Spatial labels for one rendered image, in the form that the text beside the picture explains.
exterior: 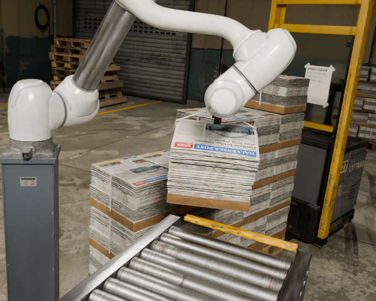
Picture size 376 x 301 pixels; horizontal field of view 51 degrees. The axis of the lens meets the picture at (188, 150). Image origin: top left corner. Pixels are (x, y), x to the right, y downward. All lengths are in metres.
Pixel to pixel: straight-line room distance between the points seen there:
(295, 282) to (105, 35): 1.05
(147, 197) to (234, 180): 0.63
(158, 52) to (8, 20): 3.33
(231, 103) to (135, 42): 9.02
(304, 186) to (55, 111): 2.29
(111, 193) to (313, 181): 1.87
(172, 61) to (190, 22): 8.33
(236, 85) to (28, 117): 0.82
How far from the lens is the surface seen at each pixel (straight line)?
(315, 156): 3.27
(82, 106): 1.64
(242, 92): 1.04
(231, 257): 1.34
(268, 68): 1.06
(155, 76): 9.71
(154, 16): 1.20
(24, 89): 1.56
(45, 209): 1.64
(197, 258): 1.31
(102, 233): 2.09
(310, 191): 3.35
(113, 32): 1.50
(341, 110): 2.98
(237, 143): 1.30
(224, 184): 1.31
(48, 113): 1.58
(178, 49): 9.42
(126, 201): 1.85
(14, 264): 1.77
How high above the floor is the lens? 1.47
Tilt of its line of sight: 16 degrees down
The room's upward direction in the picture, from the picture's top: 5 degrees clockwise
